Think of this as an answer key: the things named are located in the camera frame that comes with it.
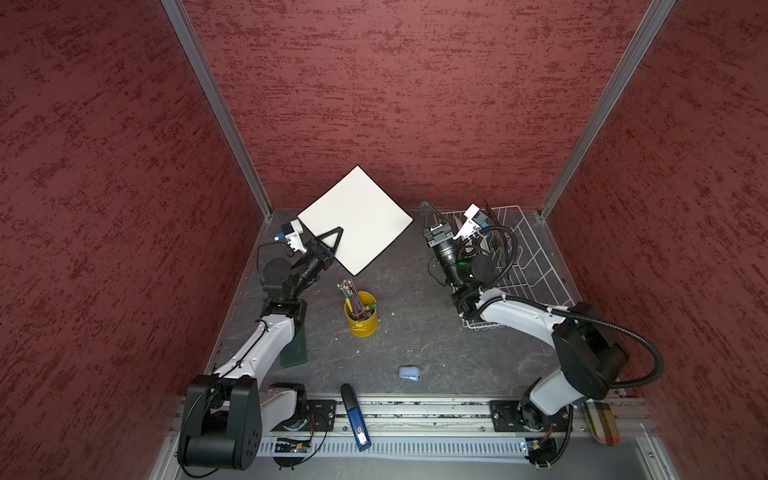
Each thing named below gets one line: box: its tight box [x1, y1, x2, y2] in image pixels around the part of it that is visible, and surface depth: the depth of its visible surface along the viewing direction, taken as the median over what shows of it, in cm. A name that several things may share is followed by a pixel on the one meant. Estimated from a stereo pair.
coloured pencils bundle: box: [337, 279, 379, 320], surface depth 83 cm
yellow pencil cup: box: [337, 278, 379, 338], surface depth 83 cm
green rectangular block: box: [280, 325, 307, 368], surface depth 84 cm
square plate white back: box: [297, 165, 414, 276], surface depth 75 cm
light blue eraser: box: [399, 366, 421, 382], surface depth 81 cm
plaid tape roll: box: [585, 399, 621, 446], surface depth 73 cm
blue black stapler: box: [340, 383, 371, 452], surface depth 72 cm
